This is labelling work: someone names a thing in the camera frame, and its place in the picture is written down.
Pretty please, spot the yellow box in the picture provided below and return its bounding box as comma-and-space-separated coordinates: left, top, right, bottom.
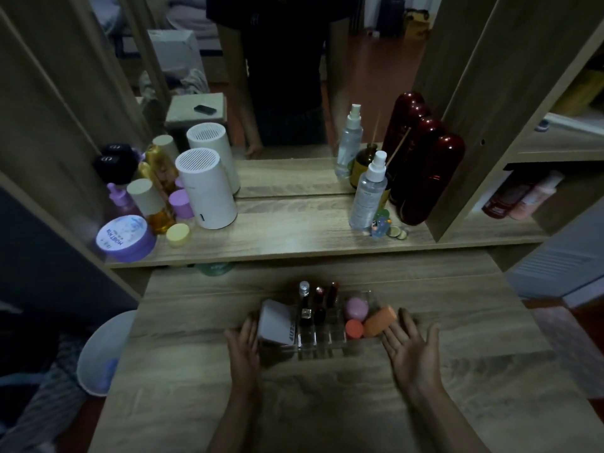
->
551, 67, 604, 119

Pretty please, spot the wall mirror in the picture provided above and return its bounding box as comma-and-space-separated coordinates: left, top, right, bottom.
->
86, 0, 445, 199

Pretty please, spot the green round container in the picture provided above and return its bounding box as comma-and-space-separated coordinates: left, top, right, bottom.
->
195, 262, 235, 277

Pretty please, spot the white cylindrical humidifier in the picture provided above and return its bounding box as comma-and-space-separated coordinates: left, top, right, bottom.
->
175, 147, 238, 231

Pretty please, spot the clear acrylic makeup organizer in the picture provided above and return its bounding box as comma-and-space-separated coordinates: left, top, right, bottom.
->
257, 288, 384, 363

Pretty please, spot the dark red glossy bottle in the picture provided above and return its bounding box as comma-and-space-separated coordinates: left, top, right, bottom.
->
389, 116, 445, 206
399, 134, 466, 227

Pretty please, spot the person's right forearm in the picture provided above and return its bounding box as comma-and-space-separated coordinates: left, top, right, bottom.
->
407, 389, 491, 453

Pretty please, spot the person's right hand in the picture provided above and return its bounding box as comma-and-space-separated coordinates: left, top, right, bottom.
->
380, 308, 445, 405

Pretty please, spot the red lying bottle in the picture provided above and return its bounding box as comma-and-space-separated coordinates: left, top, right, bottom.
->
481, 171, 539, 220

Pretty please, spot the amber bottle with cream cap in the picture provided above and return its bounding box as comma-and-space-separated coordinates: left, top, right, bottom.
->
126, 178, 177, 235

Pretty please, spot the white cosmetic tube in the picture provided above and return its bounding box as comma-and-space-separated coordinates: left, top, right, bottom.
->
257, 299, 299, 347

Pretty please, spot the orange wedge makeup sponge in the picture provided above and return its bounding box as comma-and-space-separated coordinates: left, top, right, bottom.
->
362, 305, 398, 338

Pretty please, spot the small lilac capped jar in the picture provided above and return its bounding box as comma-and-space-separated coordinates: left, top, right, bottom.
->
168, 189, 195, 220

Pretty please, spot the person's left hand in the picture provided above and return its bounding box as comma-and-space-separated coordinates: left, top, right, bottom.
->
224, 312, 263, 398

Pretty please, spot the purple dropper bottle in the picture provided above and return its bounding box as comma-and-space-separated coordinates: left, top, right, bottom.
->
106, 183, 143, 223

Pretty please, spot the purple round cream jar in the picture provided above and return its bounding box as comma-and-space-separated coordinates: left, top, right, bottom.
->
95, 215, 157, 264

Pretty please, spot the striped cloth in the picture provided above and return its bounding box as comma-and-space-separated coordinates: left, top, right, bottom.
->
0, 332, 92, 453

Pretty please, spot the pink round makeup sponge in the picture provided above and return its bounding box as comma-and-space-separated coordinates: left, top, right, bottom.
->
344, 297, 370, 322

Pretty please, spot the black capped bottle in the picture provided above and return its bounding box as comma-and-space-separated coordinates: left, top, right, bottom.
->
92, 154, 138, 186

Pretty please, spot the small green blue bottle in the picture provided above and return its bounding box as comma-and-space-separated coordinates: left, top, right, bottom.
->
371, 209, 392, 239

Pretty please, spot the wooden vanity shelf unit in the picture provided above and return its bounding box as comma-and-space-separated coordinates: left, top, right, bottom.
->
0, 0, 604, 453

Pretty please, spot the person's left forearm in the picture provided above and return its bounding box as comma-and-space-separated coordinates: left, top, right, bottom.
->
206, 391, 263, 453

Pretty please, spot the clear spray bottle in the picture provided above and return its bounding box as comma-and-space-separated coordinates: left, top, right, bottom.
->
349, 150, 389, 232

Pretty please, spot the pink lying bottle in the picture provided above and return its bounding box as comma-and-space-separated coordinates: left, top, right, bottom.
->
509, 171, 565, 221

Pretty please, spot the small yellow lidded jar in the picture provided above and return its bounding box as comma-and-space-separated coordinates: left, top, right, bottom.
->
165, 223, 191, 246

